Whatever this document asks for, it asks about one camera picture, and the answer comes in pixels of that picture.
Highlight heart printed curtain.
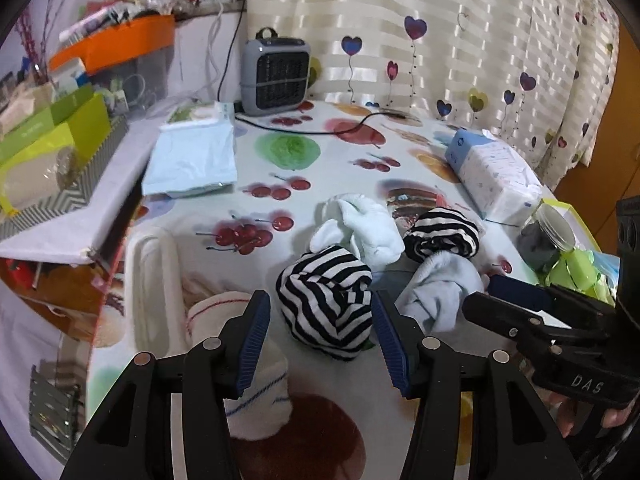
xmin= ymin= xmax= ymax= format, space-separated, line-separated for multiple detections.
xmin=245 ymin=0 xmax=623 ymax=198

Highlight grey zigzag box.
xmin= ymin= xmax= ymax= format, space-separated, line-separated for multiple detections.
xmin=0 ymin=115 xmax=130 ymax=242

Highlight metal rack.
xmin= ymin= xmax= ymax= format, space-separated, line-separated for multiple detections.
xmin=27 ymin=364 xmax=85 ymax=463

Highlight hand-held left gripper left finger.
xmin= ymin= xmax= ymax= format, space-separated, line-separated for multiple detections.
xmin=60 ymin=289 xmax=272 ymax=480

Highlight black cable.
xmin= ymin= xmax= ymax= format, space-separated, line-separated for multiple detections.
xmin=218 ymin=7 xmax=241 ymax=106
xmin=234 ymin=109 xmax=423 ymax=136

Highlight small grey heater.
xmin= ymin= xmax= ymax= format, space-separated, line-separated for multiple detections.
xmin=240 ymin=30 xmax=312 ymax=117

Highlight white towel with thin stripes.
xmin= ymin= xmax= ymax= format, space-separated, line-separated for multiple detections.
xmin=184 ymin=291 xmax=292 ymax=442

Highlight clear plastic bin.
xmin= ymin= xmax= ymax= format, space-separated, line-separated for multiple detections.
xmin=85 ymin=50 xmax=176 ymax=113

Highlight pile of assorted small items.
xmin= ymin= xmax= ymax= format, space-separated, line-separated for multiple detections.
xmin=55 ymin=0 xmax=201 ymax=43

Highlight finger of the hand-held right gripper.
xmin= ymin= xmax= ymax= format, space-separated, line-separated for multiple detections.
xmin=487 ymin=274 xmax=618 ymax=320
xmin=461 ymin=291 xmax=608 ymax=361

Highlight fruit printed tablecloth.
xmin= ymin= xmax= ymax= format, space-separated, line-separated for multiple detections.
xmin=85 ymin=100 xmax=601 ymax=480

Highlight light blue wipes pack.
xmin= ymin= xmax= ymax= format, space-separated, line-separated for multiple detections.
xmin=141 ymin=101 xmax=239 ymax=199

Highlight orange box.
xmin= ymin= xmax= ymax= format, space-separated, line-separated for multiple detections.
xmin=47 ymin=14 xmax=177 ymax=73

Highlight green cardboard box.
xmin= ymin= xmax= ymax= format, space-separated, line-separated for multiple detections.
xmin=0 ymin=85 xmax=112 ymax=181

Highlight person's right hand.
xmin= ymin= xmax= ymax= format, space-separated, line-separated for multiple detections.
xmin=550 ymin=392 xmax=640 ymax=438

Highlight white tissue pack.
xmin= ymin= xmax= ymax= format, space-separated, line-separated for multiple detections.
xmin=444 ymin=129 xmax=545 ymax=222

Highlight white cable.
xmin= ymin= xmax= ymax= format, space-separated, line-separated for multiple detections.
xmin=202 ymin=0 xmax=226 ymax=93

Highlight green plastic cups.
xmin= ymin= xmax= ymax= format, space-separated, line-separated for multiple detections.
xmin=544 ymin=247 xmax=617 ymax=307

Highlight wooden cabinet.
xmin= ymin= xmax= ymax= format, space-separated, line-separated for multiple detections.
xmin=552 ymin=20 xmax=640 ymax=221

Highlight green glass jar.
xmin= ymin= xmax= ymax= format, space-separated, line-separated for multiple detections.
xmin=516 ymin=199 xmax=577 ymax=272

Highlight pale grey sock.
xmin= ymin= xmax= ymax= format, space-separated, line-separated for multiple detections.
xmin=394 ymin=251 xmax=487 ymax=333

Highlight black white striped sock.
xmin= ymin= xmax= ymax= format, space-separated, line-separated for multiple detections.
xmin=275 ymin=244 xmax=375 ymax=362
xmin=401 ymin=206 xmax=482 ymax=264

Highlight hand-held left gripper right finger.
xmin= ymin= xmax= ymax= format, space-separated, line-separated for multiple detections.
xmin=371 ymin=289 xmax=581 ymax=480

